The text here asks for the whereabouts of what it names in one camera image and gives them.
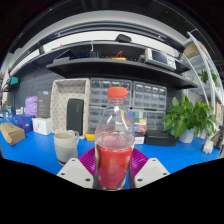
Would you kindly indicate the black box with white label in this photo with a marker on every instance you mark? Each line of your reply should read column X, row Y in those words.
column 140, row 139

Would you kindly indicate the white metal rack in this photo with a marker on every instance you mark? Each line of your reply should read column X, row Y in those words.
column 206, row 66

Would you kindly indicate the green potted plant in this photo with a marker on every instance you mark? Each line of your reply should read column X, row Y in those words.
column 185, row 118

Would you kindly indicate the dark grey flat box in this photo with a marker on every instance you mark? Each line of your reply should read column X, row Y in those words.
column 44, row 104

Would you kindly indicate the blue box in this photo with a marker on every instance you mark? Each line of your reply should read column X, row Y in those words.
column 23, row 122

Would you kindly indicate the grey parts drawer cabinet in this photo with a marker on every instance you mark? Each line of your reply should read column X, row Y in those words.
column 100, row 91
column 95, row 118
column 150, row 96

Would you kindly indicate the white power adapter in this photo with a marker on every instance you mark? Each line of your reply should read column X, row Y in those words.
column 207, row 146

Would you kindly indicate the brown cardboard box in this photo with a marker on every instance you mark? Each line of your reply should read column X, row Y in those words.
column 11, row 133

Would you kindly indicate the flat black case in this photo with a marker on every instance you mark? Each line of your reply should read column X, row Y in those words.
column 161, row 138

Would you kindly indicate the yellow multimeter with red leads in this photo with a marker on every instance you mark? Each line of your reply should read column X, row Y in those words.
column 90, row 137

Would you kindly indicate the teal box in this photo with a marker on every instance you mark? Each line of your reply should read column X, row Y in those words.
column 14, row 80

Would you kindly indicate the grey and white ceramic mug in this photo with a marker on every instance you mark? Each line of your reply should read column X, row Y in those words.
column 65, row 146

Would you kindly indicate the purple plastic bag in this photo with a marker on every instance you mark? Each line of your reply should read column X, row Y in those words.
column 31, row 106

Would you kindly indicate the beige dotted tray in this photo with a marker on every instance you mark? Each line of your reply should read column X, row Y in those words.
column 60, row 106

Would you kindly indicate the drawer cabinet with coloured parts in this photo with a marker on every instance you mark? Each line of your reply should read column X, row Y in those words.
column 151, row 120

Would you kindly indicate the clear red-capped drink bottle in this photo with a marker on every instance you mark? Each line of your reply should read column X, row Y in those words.
column 114, row 160

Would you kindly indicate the black rectangular speaker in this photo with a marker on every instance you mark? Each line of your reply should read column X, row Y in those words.
column 75, row 116

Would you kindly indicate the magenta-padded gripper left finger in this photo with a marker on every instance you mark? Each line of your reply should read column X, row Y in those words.
column 75, row 171

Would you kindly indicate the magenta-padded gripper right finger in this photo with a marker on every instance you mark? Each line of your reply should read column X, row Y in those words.
column 151, row 171

